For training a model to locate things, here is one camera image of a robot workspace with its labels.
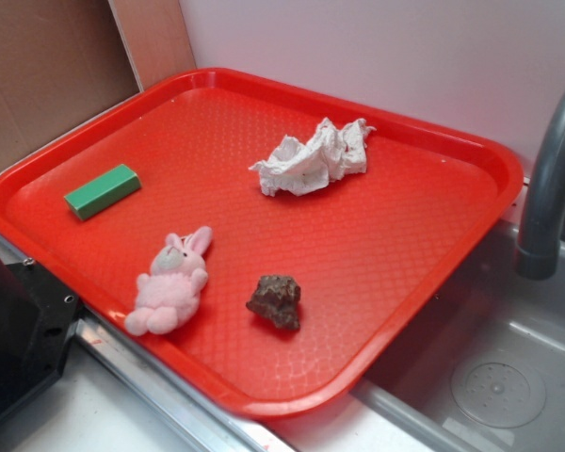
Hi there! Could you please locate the grey sink faucet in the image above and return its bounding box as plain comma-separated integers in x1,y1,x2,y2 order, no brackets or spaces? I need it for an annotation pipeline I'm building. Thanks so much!
514,93,565,280

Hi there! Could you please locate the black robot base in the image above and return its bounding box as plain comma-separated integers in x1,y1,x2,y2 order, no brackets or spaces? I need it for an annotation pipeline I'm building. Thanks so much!
0,259,81,423

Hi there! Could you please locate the grey toy sink basin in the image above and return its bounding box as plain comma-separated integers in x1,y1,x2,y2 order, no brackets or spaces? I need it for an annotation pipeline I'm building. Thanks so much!
353,222,565,451

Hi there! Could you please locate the pink plush bunny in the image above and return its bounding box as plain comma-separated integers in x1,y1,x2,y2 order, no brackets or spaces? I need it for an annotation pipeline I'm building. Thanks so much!
124,226,213,336

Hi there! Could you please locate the red plastic tray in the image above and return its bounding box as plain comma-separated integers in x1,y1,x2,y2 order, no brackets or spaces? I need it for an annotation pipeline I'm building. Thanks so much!
0,69,523,419

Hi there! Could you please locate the brown cardboard panel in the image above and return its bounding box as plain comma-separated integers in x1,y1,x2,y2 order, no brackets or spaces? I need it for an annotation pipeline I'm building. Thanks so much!
0,1,195,172

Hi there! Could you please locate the brown rock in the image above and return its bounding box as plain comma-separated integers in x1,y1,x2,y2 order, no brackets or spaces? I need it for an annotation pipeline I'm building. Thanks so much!
246,275,301,331

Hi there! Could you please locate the green rectangular block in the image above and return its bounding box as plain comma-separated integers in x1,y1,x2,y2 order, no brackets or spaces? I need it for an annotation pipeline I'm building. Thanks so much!
64,164,141,221

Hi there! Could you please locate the crumpled white paper towel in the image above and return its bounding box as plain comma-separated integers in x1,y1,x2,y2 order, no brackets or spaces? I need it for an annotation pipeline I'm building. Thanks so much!
249,118,377,197

